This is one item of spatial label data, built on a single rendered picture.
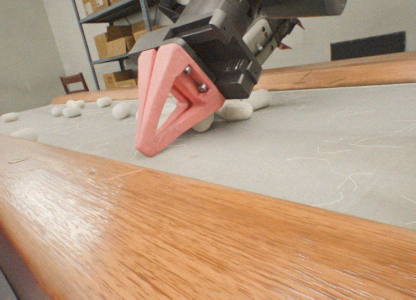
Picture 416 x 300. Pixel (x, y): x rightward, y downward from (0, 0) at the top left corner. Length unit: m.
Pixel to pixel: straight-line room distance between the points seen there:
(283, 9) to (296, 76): 0.18
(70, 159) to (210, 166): 0.08
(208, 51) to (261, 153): 0.10
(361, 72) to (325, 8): 0.15
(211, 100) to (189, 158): 0.06
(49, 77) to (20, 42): 0.56
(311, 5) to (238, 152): 0.13
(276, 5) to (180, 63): 0.10
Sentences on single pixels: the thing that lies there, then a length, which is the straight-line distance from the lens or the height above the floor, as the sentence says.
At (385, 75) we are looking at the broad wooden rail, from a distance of 0.39.
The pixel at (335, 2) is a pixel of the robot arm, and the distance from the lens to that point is 0.26.
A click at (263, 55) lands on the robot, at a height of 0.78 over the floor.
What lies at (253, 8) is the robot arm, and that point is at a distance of 0.29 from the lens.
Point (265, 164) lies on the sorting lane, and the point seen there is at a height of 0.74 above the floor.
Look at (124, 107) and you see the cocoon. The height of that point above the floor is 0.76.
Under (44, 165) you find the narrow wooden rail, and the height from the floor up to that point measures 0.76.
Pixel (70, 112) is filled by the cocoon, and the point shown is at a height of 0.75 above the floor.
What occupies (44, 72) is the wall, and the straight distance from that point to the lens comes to 5.11.
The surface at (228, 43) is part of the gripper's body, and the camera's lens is 0.23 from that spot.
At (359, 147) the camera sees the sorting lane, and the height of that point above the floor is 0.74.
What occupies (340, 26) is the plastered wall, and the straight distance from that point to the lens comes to 2.33.
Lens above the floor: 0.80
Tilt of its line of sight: 16 degrees down
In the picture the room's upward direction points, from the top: 11 degrees counter-clockwise
